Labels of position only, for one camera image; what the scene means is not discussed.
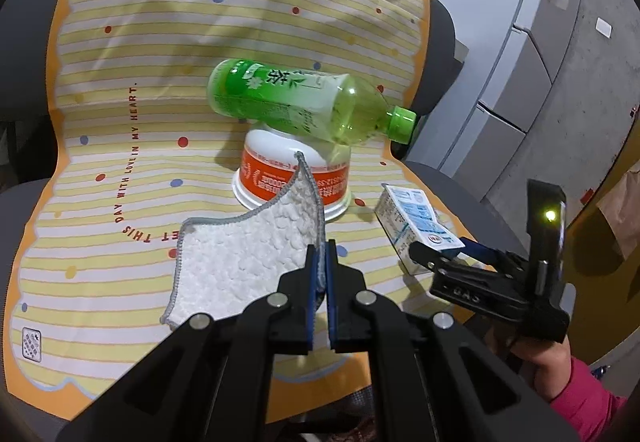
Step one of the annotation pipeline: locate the white dishcloth with grey edging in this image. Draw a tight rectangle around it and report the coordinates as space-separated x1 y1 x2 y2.
160 151 328 328

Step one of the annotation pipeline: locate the orange and white noodle cup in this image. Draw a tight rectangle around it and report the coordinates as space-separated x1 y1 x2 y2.
231 124 353 223

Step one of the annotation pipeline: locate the yellow striped dotted cloth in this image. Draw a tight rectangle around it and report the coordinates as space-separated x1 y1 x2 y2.
6 0 473 423

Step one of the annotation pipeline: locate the grey chair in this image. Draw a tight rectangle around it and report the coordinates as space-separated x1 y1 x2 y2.
0 0 531 442

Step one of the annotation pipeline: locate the person's right hand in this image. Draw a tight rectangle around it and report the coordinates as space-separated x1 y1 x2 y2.
510 334 574 399

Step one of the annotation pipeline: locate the white and blue milk carton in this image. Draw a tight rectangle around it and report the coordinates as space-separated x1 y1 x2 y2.
375 185 464 276

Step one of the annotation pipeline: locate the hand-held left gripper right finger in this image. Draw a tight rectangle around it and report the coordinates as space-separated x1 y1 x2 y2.
325 239 581 442

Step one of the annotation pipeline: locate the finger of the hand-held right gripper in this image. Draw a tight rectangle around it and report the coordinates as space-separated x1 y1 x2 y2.
459 237 527 269
408 241 453 279

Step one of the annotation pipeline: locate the white drawer cabinet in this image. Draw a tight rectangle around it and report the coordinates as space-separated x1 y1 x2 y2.
440 0 587 200

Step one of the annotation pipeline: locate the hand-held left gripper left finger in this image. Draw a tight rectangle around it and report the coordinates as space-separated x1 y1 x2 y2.
55 244 322 442

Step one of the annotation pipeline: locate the green tea plastic bottle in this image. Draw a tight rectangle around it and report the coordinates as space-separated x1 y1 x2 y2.
206 58 419 146

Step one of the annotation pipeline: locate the brown paper bag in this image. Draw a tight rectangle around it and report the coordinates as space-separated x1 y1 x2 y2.
595 162 640 249

